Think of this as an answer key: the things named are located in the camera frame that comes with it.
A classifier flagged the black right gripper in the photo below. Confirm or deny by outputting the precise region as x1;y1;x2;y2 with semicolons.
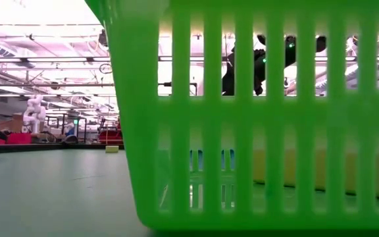
222;34;267;97

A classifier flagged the yellow-green arch block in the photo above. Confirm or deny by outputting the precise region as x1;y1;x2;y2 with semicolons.
253;147;379;199

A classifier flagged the green plastic basket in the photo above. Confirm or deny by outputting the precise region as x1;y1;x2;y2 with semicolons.
84;0;379;232

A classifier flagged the red cart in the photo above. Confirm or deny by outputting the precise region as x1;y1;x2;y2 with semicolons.
97;122;124;145

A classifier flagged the black metal rack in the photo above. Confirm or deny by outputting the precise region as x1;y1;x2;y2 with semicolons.
46;114;89;144

